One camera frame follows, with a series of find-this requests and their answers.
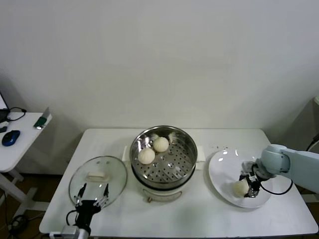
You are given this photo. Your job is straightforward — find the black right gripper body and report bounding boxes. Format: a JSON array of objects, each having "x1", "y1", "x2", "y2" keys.
[{"x1": 246, "y1": 165, "x2": 262, "y2": 191}]

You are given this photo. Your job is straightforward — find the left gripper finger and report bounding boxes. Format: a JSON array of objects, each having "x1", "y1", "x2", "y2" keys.
[
  {"x1": 73, "y1": 183, "x2": 88, "y2": 206},
  {"x1": 93, "y1": 183, "x2": 110, "y2": 207}
]

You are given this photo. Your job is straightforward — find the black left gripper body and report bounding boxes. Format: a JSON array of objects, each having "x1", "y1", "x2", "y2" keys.
[{"x1": 74, "y1": 199, "x2": 102, "y2": 229}]

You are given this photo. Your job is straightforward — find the white steamed baozi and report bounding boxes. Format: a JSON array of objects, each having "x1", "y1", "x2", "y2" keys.
[
  {"x1": 138, "y1": 148, "x2": 156, "y2": 165},
  {"x1": 232, "y1": 181, "x2": 250, "y2": 199},
  {"x1": 152, "y1": 137, "x2": 169, "y2": 153}
]

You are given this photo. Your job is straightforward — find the glass lid with cream handle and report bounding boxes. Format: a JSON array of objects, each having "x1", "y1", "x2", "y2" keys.
[{"x1": 68, "y1": 155, "x2": 128, "y2": 207}]

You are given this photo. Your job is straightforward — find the perforated steel steamer basket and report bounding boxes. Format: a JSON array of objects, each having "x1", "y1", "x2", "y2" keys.
[{"x1": 122, "y1": 125, "x2": 205, "y2": 188}]

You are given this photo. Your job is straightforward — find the white round plate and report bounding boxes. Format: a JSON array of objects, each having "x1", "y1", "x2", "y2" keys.
[{"x1": 204, "y1": 148, "x2": 272, "y2": 209}]

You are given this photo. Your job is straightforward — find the cream electric cooking pot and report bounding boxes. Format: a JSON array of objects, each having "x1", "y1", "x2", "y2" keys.
[{"x1": 121, "y1": 149, "x2": 207, "y2": 203}]

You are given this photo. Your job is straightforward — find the white side table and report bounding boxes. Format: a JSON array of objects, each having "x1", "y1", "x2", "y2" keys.
[{"x1": 0, "y1": 112, "x2": 53, "y2": 217}]

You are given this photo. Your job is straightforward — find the green and white flat box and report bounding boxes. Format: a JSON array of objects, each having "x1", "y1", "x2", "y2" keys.
[{"x1": 33, "y1": 107, "x2": 52, "y2": 130}]

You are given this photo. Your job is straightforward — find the blue computer mouse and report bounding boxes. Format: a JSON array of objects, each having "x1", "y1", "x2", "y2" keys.
[{"x1": 1, "y1": 129, "x2": 20, "y2": 147}]

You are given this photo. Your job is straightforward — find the laptop computer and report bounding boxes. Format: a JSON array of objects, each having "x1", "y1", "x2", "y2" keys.
[{"x1": 0, "y1": 92, "x2": 9, "y2": 122}]

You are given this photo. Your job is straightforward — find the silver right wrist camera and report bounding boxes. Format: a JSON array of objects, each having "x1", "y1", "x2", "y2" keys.
[{"x1": 241, "y1": 160, "x2": 256, "y2": 174}]

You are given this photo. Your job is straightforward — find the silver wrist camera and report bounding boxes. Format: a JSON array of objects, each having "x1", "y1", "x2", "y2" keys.
[
  {"x1": 241, "y1": 160, "x2": 256, "y2": 174},
  {"x1": 49, "y1": 225, "x2": 87, "y2": 239}
]

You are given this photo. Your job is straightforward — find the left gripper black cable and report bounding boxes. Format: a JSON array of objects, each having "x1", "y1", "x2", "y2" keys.
[{"x1": 65, "y1": 210, "x2": 78, "y2": 226}]

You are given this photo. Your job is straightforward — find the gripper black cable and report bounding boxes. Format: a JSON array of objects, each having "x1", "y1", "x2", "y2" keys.
[
  {"x1": 65, "y1": 210, "x2": 78, "y2": 226},
  {"x1": 260, "y1": 178, "x2": 294, "y2": 195}
]

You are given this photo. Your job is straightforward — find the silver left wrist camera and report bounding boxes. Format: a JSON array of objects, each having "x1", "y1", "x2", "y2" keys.
[{"x1": 49, "y1": 225, "x2": 87, "y2": 239}]

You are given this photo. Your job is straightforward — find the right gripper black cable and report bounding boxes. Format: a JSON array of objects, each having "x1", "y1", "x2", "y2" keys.
[{"x1": 260, "y1": 178, "x2": 294, "y2": 195}]

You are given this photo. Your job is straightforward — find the power cable with black plug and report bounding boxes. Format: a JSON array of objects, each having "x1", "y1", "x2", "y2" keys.
[{"x1": 306, "y1": 133, "x2": 319, "y2": 152}]

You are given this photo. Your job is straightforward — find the tangled floor cables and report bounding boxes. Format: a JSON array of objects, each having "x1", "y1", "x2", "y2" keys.
[{"x1": 7, "y1": 213, "x2": 28, "y2": 236}]

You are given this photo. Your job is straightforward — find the black looped cable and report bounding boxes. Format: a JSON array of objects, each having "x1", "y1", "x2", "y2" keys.
[{"x1": 6, "y1": 107, "x2": 27, "y2": 122}]

